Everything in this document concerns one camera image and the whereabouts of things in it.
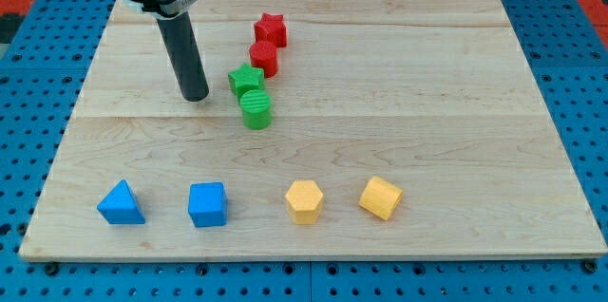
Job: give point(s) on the wooden board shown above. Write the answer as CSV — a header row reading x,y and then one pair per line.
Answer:
x,y
434,96

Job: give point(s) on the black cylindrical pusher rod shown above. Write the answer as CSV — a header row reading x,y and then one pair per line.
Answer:
x,y
182,49

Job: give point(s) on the blue cube block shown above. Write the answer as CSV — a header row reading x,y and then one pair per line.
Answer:
x,y
207,204

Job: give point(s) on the yellow hexagon block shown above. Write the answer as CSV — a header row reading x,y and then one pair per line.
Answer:
x,y
304,202

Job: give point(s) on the red star block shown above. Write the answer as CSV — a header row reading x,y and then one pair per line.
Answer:
x,y
271,28

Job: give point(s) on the red cylinder block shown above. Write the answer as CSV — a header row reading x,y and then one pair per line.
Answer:
x,y
263,54

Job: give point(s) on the yellow pentagon block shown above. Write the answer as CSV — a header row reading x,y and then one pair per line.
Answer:
x,y
380,197

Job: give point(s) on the green star block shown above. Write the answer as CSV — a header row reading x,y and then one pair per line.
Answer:
x,y
246,78

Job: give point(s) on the green cylinder block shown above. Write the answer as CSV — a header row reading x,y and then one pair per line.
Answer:
x,y
256,108

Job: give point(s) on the blue triangle block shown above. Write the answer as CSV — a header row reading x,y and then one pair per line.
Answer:
x,y
120,206

